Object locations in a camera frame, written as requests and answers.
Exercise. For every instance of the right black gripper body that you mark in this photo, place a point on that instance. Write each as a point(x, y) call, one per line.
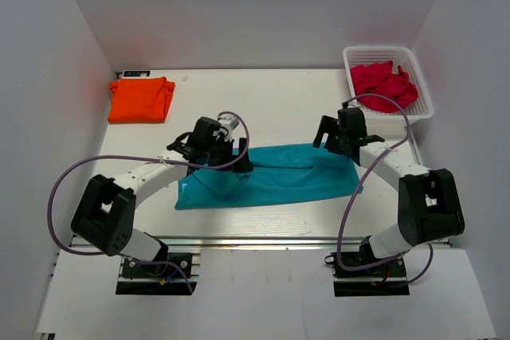
point(338, 146)

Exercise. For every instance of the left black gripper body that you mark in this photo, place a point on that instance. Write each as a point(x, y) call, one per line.
point(220, 153)

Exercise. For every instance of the teal t-shirt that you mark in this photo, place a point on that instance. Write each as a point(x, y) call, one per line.
point(287, 174)

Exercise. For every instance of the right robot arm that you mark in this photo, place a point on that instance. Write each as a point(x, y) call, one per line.
point(428, 206)

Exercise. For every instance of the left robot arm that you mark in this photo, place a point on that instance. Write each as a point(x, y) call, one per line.
point(106, 212)

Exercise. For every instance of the pink crumpled t-shirt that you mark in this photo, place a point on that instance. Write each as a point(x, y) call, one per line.
point(381, 79)

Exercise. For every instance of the white plastic basket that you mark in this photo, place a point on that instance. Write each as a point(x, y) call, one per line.
point(375, 109)

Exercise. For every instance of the orange folded t-shirt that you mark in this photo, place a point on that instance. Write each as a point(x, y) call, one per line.
point(140, 100)

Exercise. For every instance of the blue label sticker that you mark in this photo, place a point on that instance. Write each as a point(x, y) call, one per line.
point(136, 73)

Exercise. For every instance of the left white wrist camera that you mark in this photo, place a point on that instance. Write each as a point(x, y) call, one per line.
point(228, 123)

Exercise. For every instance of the aluminium front rail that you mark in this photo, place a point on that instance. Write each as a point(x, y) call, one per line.
point(259, 241)

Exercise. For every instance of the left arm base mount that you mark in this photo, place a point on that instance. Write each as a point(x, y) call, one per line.
point(177, 277)

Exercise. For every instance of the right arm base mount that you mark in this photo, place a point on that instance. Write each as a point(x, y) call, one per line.
point(389, 279)

